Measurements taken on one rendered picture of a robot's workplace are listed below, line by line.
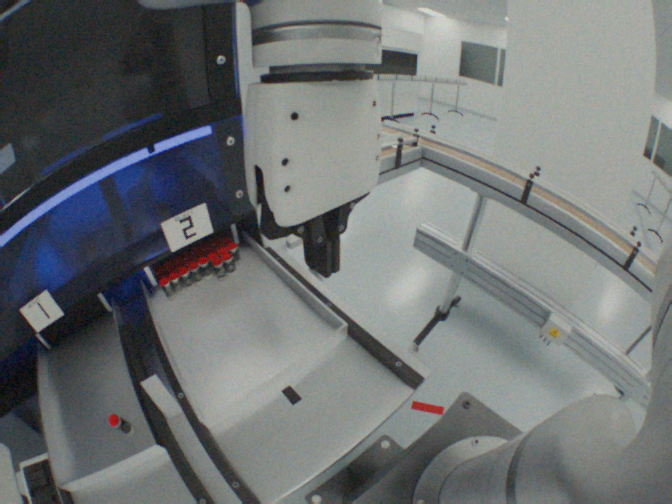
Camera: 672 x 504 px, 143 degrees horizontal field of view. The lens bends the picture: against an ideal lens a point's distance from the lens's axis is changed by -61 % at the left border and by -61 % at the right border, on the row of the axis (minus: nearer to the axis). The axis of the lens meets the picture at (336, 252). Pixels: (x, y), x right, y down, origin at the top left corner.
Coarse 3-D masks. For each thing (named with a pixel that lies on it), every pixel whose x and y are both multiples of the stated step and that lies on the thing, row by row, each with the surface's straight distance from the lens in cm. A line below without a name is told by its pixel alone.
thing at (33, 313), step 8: (40, 296) 56; (48, 296) 55; (32, 304) 57; (48, 304) 56; (56, 304) 56; (24, 312) 59; (32, 312) 58; (40, 312) 58; (48, 312) 57; (56, 312) 57; (32, 320) 60; (40, 320) 59; (48, 320) 59; (40, 328) 60
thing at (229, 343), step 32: (256, 256) 62; (160, 288) 63; (224, 288) 57; (256, 288) 55; (288, 288) 53; (160, 320) 57; (192, 320) 54; (224, 320) 51; (256, 320) 50; (288, 320) 49; (320, 320) 48; (192, 352) 50; (224, 352) 47; (256, 352) 46; (288, 352) 45; (320, 352) 43; (192, 384) 47; (224, 384) 45; (256, 384) 40; (224, 416) 42
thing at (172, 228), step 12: (204, 204) 50; (180, 216) 49; (192, 216) 50; (204, 216) 51; (168, 228) 50; (180, 228) 50; (192, 228) 51; (204, 228) 52; (168, 240) 50; (180, 240) 51; (192, 240) 52
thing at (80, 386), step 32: (96, 320) 68; (64, 352) 70; (96, 352) 62; (64, 384) 65; (96, 384) 58; (128, 384) 53; (64, 416) 62; (96, 416) 56; (128, 416) 51; (64, 448) 61; (96, 448) 54; (128, 448) 49; (160, 448) 44; (64, 480) 59; (96, 480) 53
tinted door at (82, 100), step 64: (0, 0) 57; (64, 0) 50; (128, 0) 47; (0, 64) 52; (64, 64) 46; (128, 64) 45; (192, 64) 46; (0, 128) 50; (64, 128) 46; (128, 128) 45
